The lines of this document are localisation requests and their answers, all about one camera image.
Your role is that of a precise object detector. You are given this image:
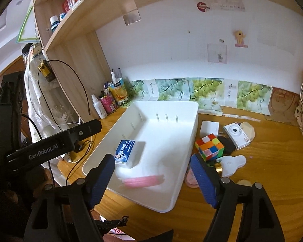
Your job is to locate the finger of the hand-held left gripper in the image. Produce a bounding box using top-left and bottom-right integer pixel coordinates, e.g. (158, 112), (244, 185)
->
(0, 73), (24, 162)

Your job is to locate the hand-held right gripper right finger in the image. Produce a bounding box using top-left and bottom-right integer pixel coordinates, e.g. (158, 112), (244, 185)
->
(190, 153), (286, 242)

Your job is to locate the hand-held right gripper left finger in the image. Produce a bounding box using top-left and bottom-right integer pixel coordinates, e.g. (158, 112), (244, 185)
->
(24, 153), (117, 242)

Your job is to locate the white bottle-shaped plastic case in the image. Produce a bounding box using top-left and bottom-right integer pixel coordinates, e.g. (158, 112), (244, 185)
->
(216, 155), (247, 177)

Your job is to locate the multicolour puzzle cube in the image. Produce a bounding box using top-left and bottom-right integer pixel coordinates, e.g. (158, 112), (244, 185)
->
(195, 133), (225, 162)

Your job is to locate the pink plastic bar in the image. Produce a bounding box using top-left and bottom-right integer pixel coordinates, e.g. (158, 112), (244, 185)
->
(119, 174), (165, 189)

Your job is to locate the black small pouch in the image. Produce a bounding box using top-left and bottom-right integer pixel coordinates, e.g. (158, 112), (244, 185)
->
(219, 137), (236, 155)

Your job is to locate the white charger cube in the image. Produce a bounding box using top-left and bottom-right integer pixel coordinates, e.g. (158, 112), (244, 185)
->
(200, 120), (220, 140)

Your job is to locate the white toy camera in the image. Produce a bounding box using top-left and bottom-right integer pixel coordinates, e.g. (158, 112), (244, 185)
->
(223, 122), (251, 151)

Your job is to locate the white plastic tray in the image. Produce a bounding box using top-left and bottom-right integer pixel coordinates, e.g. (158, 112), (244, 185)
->
(82, 101), (199, 213)

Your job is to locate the tan sponge piece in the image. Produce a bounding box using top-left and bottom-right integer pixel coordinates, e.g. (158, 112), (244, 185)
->
(239, 121), (256, 142)

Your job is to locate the person's left hand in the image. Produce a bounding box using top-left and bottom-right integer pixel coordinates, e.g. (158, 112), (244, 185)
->
(39, 168), (55, 187)

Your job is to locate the white lace curtain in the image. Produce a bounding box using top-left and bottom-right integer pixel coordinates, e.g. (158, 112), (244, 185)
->
(23, 43), (82, 179)

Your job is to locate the black plug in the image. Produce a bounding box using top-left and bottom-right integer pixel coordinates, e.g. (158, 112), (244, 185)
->
(74, 141), (88, 153)

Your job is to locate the yellow black device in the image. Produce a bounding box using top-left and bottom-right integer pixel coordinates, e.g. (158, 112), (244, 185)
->
(38, 60), (55, 82)

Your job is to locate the white spray bottle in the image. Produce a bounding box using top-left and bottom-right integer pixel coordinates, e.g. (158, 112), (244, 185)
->
(91, 94), (108, 119)

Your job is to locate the pink can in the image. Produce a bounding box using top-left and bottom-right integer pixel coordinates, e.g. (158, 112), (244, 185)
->
(99, 94), (117, 114)

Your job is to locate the wooden shelf unit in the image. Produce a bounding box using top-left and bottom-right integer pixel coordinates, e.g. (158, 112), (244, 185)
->
(32, 0), (303, 129)

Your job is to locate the green bordered paper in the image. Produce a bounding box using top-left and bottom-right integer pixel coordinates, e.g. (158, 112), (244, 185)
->
(16, 4), (36, 44)

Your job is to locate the row of grape print sheets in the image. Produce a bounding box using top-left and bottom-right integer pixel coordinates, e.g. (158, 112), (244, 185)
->
(126, 78), (274, 117)

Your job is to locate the orange print carton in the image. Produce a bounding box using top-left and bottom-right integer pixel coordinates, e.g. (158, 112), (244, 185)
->
(108, 81), (130, 104)

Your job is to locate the dark bottle with white cap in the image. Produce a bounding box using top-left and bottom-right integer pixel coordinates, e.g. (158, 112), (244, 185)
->
(49, 15), (60, 32)

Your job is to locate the brown printed cardboard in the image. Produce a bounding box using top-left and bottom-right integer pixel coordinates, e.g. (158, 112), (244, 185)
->
(267, 87), (301, 124)

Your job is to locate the red white box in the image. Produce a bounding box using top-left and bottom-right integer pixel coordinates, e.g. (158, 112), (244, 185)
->
(63, 0), (79, 13)

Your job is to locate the clear plastic holder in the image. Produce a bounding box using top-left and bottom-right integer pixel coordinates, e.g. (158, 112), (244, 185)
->
(121, 0), (142, 27)

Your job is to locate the black desk cable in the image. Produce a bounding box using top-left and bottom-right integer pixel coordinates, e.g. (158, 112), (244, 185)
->
(47, 140), (94, 186)

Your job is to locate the thin black hanging cable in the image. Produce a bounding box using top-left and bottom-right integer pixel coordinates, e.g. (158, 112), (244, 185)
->
(37, 59), (92, 129)

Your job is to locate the pink translucent wall note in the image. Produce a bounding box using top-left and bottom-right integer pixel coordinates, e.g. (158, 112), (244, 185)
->
(207, 43), (228, 63)

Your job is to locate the yellow figure wall sticker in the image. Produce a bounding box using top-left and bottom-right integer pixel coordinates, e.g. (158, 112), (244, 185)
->
(234, 30), (249, 48)

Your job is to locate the paper strip wall note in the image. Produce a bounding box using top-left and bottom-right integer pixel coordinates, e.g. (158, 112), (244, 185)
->
(209, 3), (247, 12)

